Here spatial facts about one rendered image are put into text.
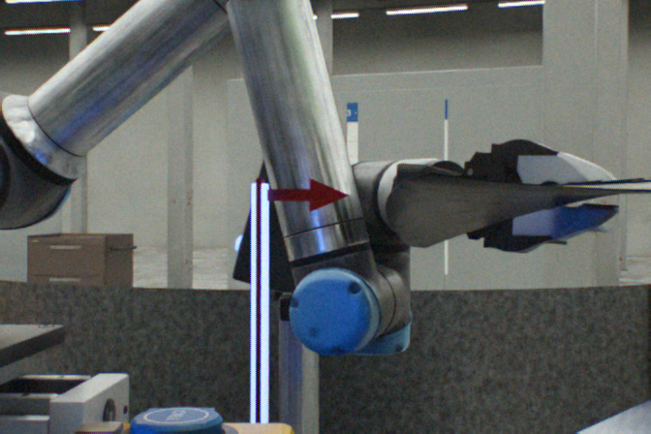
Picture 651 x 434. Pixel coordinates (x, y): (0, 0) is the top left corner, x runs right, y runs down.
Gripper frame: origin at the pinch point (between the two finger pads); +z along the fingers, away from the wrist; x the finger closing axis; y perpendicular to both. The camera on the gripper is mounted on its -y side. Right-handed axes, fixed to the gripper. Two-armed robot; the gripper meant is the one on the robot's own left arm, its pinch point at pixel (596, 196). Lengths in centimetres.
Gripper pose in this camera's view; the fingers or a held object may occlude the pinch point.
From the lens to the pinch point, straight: 76.8
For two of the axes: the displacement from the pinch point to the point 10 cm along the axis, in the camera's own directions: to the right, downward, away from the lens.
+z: 5.7, 0.0, -8.2
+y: 8.2, 1.1, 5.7
